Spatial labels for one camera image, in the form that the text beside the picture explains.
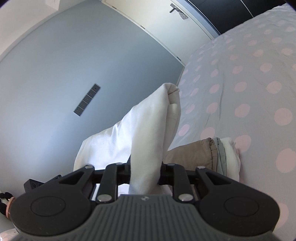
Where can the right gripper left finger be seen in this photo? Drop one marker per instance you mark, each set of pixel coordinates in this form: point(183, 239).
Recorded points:
point(113, 176)

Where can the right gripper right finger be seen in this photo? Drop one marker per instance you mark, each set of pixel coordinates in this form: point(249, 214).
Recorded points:
point(175, 175)

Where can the cream white long-sleeve shirt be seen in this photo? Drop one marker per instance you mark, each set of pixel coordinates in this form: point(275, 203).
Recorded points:
point(142, 137)

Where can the folded beige garment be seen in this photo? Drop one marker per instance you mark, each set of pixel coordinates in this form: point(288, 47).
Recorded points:
point(190, 156)

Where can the folded grey garment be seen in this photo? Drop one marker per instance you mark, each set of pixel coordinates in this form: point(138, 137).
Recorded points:
point(221, 166)

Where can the folded white garment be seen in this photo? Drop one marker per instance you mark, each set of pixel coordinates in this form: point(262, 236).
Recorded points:
point(233, 163)

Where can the grey pink-dotted bed cover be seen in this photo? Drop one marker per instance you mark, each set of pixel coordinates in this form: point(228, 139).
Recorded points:
point(242, 86)

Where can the white room door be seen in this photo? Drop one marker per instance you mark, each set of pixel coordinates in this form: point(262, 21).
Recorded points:
point(168, 22)

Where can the black sliding wardrobe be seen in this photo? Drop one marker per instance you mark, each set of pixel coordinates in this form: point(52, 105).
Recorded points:
point(224, 15)

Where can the grey wall switch panel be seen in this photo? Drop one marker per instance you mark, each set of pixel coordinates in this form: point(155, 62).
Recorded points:
point(87, 99)

